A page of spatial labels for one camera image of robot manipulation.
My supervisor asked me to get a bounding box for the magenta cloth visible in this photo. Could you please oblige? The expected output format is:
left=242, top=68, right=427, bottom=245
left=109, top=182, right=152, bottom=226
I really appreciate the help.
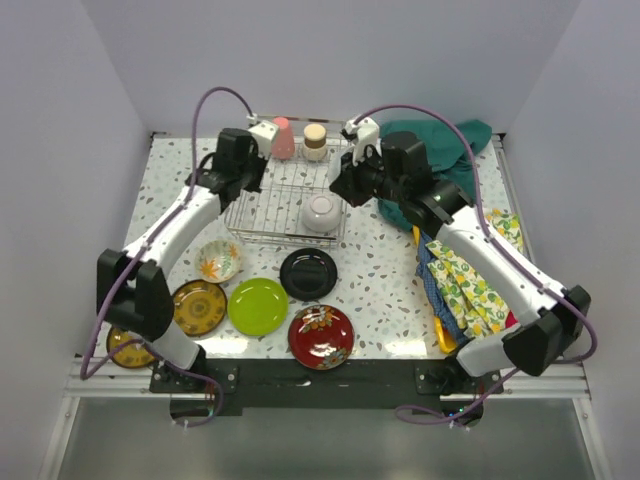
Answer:
left=505, top=312, right=517, bottom=328

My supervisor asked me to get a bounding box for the lime green plate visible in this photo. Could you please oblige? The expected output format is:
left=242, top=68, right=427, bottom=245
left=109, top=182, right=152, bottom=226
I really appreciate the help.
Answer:
left=228, top=278, right=289, bottom=337

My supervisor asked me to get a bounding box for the white speckled bowl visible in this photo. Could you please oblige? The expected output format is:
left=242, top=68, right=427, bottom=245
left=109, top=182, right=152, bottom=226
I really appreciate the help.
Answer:
left=302, top=193, right=342, bottom=233

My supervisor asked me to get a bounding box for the black plate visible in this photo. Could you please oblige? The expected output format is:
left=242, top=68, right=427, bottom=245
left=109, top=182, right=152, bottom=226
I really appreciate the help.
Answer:
left=279, top=248, right=338, bottom=301

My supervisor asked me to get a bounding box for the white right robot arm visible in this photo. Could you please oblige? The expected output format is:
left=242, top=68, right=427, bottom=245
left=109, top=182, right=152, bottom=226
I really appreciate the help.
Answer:
left=327, top=132, right=591, bottom=393

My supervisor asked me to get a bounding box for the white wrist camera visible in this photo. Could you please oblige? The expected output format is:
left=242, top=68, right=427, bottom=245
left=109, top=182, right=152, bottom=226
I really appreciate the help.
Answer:
left=341, top=117, right=380, bottom=166
left=247, top=114, right=280, bottom=159

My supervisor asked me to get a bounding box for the teal green cloth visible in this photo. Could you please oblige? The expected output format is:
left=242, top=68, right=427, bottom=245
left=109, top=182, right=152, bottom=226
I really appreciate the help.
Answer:
left=380, top=120, right=493, bottom=200

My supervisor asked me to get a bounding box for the steel cup beige sleeve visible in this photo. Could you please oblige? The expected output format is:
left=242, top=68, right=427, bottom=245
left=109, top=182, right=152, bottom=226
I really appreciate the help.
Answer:
left=301, top=123, right=327, bottom=162

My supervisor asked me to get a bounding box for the yellow plastic bin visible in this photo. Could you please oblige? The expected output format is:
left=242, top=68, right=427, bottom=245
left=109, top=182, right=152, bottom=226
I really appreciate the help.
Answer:
left=412, top=226, right=456, bottom=354

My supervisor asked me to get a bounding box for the lemon print cloth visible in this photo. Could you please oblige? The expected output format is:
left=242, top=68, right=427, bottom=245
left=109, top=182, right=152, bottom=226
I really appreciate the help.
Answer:
left=426, top=238, right=511, bottom=343

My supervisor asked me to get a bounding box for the white floral bowl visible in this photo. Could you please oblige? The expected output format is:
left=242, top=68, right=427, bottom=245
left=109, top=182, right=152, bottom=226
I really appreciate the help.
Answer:
left=195, top=239, right=243, bottom=284

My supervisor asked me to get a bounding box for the blue checked cloth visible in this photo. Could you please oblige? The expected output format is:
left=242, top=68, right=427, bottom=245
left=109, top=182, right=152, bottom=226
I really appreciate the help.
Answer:
left=416, top=230, right=468, bottom=345

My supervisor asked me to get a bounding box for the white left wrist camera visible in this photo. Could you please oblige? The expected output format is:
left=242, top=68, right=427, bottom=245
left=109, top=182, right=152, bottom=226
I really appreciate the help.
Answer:
left=247, top=114, right=280, bottom=159

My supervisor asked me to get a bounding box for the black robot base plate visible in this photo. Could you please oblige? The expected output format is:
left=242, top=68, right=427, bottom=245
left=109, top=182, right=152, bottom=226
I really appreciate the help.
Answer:
left=149, top=357, right=503, bottom=426

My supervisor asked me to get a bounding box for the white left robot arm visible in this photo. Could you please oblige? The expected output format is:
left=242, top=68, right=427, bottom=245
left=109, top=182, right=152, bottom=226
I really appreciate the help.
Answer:
left=96, top=123, right=277, bottom=392

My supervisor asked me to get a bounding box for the red floral plate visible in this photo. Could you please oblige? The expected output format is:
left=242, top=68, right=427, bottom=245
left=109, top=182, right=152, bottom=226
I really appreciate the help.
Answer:
left=288, top=304, right=355, bottom=370

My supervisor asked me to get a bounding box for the metal wire dish rack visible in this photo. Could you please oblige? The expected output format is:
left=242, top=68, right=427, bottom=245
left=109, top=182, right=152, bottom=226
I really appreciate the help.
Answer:
left=224, top=117, right=349, bottom=248

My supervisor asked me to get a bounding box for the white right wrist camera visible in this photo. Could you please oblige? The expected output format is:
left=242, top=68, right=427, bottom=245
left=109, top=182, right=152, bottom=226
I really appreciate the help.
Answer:
left=341, top=117, right=380, bottom=166

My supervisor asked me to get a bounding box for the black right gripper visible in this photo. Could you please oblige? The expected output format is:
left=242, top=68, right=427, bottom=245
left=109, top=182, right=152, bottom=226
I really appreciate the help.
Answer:
left=331, top=144, right=407, bottom=208

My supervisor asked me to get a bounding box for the pink plastic cup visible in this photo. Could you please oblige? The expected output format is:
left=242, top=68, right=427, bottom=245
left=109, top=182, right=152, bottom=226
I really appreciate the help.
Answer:
left=271, top=117, right=295, bottom=160

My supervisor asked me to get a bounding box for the yellow patterned plate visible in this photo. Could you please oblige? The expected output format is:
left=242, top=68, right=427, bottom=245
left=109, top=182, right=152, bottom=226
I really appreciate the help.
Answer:
left=106, top=326, right=156, bottom=369
left=173, top=280, right=228, bottom=337

